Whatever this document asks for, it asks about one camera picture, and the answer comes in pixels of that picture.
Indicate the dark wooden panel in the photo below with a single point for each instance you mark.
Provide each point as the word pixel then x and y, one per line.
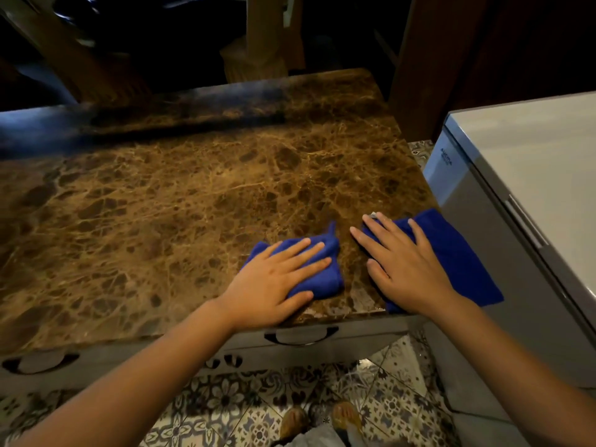
pixel 465 55

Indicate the person's right thumb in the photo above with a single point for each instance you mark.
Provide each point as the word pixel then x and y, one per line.
pixel 378 276

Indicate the person's right forearm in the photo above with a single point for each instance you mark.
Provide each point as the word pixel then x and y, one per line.
pixel 507 367

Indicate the person's right middle finger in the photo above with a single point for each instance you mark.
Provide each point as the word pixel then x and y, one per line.
pixel 384 236

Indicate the white chest freezer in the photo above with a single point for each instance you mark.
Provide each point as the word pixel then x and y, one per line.
pixel 535 158

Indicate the light wooden post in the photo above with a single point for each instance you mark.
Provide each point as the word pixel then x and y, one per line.
pixel 263 37

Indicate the dark wooden beam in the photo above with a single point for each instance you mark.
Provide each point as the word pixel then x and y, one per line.
pixel 70 51

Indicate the person's left little finger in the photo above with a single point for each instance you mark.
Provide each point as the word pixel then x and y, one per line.
pixel 267 252

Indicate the person's foot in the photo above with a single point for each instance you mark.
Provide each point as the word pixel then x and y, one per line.
pixel 294 424
pixel 347 418

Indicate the person's grey clothing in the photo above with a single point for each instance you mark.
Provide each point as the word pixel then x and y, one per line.
pixel 321 437

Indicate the person's right foot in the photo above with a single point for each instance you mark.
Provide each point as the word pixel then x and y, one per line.
pixel 347 418

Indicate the person's left middle finger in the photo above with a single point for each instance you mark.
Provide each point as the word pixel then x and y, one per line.
pixel 302 255

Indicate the grey drawer cabinet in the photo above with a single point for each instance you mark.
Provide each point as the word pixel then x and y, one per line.
pixel 279 353

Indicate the person's left forearm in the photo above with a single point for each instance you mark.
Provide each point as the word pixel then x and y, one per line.
pixel 139 386

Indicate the person's left thumb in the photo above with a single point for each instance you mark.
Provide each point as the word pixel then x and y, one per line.
pixel 298 302

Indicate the person's left hand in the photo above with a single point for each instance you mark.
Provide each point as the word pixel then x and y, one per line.
pixel 260 288

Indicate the person's right little finger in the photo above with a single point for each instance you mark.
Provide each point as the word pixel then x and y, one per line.
pixel 419 237

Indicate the person's right hand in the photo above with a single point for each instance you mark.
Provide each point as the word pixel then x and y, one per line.
pixel 409 274

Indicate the person's left foot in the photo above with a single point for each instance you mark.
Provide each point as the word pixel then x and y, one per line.
pixel 294 424

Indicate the small blue cloth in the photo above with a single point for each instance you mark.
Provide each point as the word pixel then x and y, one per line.
pixel 326 279

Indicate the large blue cloth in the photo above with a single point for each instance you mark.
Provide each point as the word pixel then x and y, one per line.
pixel 465 260

